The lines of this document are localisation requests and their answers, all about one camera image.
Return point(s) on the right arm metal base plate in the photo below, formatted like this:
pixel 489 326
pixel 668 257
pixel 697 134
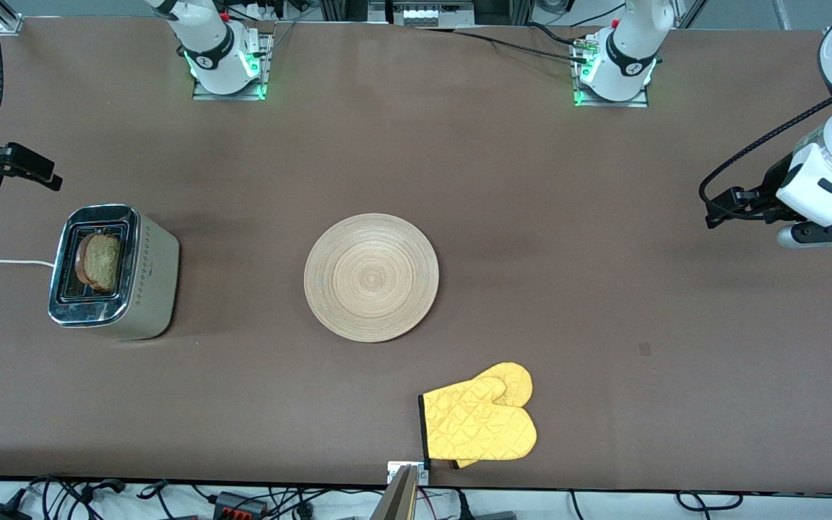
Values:
pixel 266 58

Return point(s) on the black power adapter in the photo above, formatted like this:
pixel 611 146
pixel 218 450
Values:
pixel 1 513

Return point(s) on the red and black connector box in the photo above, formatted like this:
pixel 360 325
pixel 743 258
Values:
pixel 239 505

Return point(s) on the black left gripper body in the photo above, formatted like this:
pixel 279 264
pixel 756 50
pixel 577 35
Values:
pixel 774 180

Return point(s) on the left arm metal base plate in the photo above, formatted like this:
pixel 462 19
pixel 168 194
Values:
pixel 643 97

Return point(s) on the metal front camera mount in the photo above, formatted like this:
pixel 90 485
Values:
pixel 401 495

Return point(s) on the white power strip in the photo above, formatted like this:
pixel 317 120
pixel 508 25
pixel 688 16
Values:
pixel 434 13

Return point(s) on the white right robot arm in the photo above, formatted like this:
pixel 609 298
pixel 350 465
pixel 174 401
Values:
pixel 210 43

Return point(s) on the brown-crusted bread slice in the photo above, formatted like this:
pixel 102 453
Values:
pixel 102 261

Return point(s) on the yellow quilted oven mitt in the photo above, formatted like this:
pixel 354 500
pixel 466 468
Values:
pixel 477 426
pixel 513 375

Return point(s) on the chrome and beige toaster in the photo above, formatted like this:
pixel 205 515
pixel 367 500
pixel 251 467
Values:
pixel 149 274

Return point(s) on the round wooden plate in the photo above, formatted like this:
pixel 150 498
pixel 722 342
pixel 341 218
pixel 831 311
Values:
pixel 371 278

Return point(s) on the metal corner bracket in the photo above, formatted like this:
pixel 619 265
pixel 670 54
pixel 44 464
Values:
pixel 10 23

